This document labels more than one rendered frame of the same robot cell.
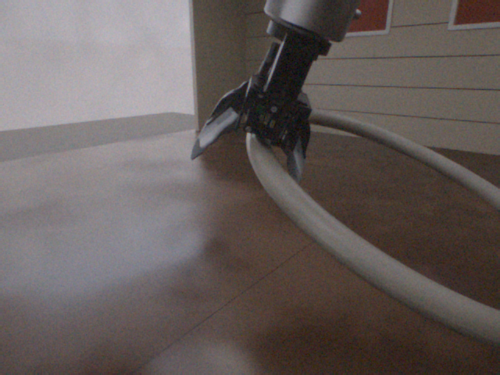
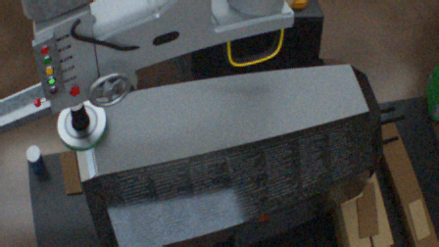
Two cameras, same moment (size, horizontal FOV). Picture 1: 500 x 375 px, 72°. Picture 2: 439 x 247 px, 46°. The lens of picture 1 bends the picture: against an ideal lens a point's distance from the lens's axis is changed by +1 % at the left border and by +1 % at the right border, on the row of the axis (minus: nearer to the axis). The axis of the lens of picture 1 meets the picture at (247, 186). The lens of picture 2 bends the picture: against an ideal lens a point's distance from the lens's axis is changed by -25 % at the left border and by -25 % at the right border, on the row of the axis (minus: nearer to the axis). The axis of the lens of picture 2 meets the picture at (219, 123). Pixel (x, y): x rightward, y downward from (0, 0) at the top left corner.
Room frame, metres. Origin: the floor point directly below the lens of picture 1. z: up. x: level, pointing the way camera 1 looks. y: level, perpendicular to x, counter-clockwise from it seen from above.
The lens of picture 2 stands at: (-1.01, -0.12, 2.68)
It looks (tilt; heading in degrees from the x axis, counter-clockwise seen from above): 56 degrees down; 306
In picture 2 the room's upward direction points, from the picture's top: 1 degrees clockwise
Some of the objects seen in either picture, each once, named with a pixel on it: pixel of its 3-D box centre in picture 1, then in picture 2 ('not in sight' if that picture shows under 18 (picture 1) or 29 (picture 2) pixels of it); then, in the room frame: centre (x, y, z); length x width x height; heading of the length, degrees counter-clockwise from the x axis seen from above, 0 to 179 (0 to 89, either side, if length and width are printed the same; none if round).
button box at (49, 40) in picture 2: not in sight; (48, 67); (0.05, -0.67, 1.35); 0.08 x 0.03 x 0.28; 59
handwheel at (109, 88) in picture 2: not in sight; (106, 81); (-0.05, -0.83, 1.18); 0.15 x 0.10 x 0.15; 59
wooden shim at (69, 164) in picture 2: not in sight; (71, 172); (0.46, -0.83, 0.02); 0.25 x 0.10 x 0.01; 142
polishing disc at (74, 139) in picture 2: not in sight; (80, 123); (0.11, -0.79, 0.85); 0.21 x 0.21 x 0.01
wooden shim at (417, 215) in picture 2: not in sight; (418, 220); (-1.22, -1.67, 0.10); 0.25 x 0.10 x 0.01; 142
